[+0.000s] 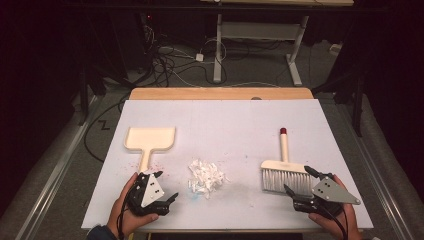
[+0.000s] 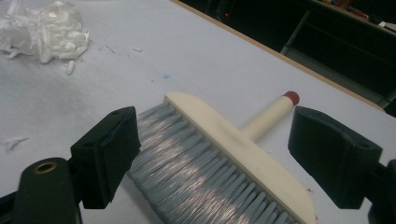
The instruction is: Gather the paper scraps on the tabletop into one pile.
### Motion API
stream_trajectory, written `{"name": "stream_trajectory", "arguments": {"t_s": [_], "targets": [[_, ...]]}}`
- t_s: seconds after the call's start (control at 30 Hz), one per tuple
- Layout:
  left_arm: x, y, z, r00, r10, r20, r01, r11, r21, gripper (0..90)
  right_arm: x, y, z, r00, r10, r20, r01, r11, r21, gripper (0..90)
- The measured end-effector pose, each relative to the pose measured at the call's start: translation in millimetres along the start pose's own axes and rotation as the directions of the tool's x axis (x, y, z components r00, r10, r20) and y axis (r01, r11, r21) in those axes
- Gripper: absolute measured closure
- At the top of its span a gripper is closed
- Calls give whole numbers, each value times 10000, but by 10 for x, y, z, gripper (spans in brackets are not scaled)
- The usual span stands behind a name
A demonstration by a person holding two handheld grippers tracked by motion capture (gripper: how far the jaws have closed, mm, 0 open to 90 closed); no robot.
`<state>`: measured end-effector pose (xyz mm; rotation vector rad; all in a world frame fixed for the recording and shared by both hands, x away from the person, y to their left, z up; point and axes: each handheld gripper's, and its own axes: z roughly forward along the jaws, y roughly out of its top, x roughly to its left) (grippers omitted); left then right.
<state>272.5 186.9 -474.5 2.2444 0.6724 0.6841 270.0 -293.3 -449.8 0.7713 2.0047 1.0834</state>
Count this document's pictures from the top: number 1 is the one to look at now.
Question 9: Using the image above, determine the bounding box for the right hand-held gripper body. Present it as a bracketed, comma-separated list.
[292, 176, 362, 216]

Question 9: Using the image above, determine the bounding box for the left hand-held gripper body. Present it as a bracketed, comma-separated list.
[124, 171, 171, 217]

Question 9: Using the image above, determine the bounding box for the cream plastic dustpan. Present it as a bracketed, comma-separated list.
[123, 126, 177, 174]

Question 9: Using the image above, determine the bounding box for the cream hand brush red tip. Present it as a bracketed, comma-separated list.
[260, 127, 316, 196]

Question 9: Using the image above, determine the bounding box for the pile of white paper scraps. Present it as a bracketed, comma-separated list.
[187, 159, 231, 200]

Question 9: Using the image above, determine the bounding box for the person's right hand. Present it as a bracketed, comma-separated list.
[308, 203, 363, 240]

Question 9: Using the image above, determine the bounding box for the person's left hand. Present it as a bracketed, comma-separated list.
[106, 171, 160, 239]

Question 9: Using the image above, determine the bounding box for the black metal stand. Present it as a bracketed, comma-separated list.
[313, 76, 364, 138]
[78, 66, 108, 126]

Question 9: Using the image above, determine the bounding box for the wooden table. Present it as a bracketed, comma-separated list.
[128, 87, 364, 234]

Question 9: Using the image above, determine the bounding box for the dark computer tower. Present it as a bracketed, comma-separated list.
[109, 13, 158, 71]

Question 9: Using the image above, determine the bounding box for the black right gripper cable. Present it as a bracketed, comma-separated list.
[316, 204, 349, 240]

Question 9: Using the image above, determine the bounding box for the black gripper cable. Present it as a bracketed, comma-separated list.
[316, 204, 349, 240]
[118, 186, 134, 239]

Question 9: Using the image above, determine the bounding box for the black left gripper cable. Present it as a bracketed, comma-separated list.
[118, 186, 134, 239]

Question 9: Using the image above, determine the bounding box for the aluminium frame rail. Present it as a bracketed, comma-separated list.
[13, 96, 101, 240]
[319, 99, 424, 240]

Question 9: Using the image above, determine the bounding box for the long black floor cable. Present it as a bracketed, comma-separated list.
[83, 99, 131, 164]

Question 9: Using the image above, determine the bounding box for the white floor cable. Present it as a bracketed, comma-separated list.
[159, 46, 281, 88]

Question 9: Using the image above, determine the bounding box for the bundle of black floor cables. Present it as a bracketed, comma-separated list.
[143, 23, 228, 88]

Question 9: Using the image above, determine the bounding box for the white metal table frame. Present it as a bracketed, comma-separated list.
[199, 0, 355, 87]

